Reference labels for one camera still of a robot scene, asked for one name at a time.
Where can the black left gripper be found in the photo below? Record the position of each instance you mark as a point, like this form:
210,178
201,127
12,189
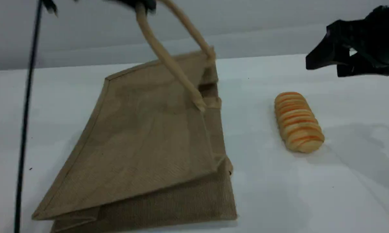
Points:
129,3

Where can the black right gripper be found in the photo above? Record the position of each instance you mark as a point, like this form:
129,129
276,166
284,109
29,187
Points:
378,35

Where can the long ridged bread loaf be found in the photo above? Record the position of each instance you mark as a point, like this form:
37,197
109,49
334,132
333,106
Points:
298,123

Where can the brown jute tote bag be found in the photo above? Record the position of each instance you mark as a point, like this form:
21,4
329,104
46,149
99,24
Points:
142,145

